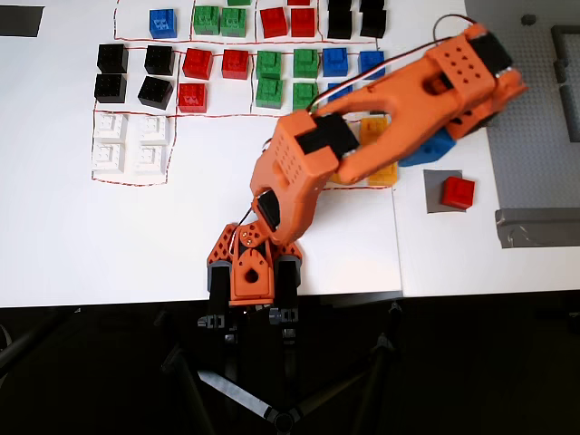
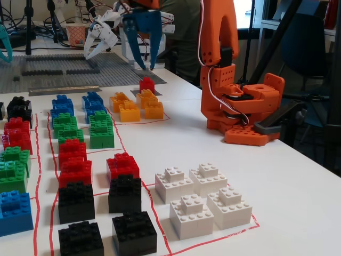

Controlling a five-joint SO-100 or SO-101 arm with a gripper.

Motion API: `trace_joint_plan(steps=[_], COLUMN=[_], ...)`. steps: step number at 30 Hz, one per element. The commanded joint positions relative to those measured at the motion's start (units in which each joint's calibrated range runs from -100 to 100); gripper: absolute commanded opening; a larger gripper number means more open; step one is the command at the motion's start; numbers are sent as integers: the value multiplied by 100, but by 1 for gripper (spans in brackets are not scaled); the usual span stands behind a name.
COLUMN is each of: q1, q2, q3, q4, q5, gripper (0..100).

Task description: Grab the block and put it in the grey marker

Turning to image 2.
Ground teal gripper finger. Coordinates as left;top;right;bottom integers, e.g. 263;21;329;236
0;22;13;64

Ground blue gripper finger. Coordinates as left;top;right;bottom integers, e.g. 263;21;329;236
124;32;146;71
149;31;163;70

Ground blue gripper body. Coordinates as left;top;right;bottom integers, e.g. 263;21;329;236
121;9;163;35

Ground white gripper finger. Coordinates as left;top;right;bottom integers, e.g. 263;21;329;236
84;28;98;61
86;36;119;61

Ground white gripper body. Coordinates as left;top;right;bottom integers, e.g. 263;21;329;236
90;9;120;43

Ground red brick block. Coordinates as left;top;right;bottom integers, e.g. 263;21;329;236
58;138;87;163
4;117;31;134
105;152;141;182
139;76;156;94
58;157;93;189
2;127;34;155

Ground blue stacked brick block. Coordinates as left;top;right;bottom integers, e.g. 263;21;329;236
84;100;106;123
51;94;75;109
0;190;35;237
50;102;75;119
82;91;104;106

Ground yellow stacked brick block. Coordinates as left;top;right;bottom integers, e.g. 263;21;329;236
109;92;129;113
119;100;141;123
136;89;159;106
144;101;165;120

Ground black stacked brick block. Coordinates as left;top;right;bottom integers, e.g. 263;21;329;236
111;211;158;256
58;220;104;256
7;105;34;129
108;174;142;214
6;95;33;110
58;181;96;225

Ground green stacked brick block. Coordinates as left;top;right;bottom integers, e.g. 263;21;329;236
90;124;115;149
0;146;32;177
0;161;29;194
54;127;85;146
53;112;78;134
89;110;114;129

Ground white stacked brick block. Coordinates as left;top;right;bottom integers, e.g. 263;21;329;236
206;186;253;230
189;163;229;198
155;166;194;205
169;194;215;240

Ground patterned paper cup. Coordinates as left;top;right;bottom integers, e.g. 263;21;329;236
65;23;88;49

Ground black stand pole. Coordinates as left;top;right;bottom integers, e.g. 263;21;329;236
47;0;61;43
23;0;37;55

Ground person in olive shirt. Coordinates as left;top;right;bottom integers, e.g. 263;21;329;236
158;0;205;86

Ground grey studded baseplate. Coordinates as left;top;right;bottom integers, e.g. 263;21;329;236
0;52;150;94

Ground thin black pole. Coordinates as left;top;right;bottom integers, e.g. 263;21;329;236
246;0;256;83

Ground grey black table clamp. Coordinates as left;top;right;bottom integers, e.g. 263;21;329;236
253;100;307;134

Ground dark blue chair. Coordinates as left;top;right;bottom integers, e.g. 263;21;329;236
279;13;332;89

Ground red cylinder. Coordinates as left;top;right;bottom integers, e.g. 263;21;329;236
323;0;339;30

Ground long grey brick wall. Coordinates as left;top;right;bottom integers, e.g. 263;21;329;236
25;55;90;62
65;60;101;75

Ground red white black servo cable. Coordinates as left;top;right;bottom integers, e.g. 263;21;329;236
198;0;208;66
207;66;251;126

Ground grey angled brick wall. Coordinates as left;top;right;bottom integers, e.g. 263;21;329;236
20;69;64;76

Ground black camera tripod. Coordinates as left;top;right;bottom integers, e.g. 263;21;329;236
247;0;341;177

